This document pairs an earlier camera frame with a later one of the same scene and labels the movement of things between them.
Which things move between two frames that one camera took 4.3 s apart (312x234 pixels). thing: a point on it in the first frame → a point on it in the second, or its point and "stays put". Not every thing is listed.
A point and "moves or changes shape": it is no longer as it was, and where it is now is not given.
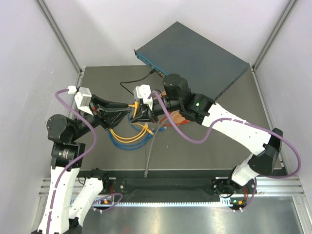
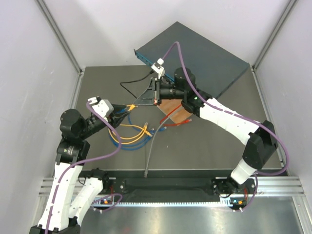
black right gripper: [139, 117] → [152, 95]
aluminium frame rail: [288, 186] stays put
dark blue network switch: [210, 69] stays put
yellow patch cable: [136, 105] moves or changes shape
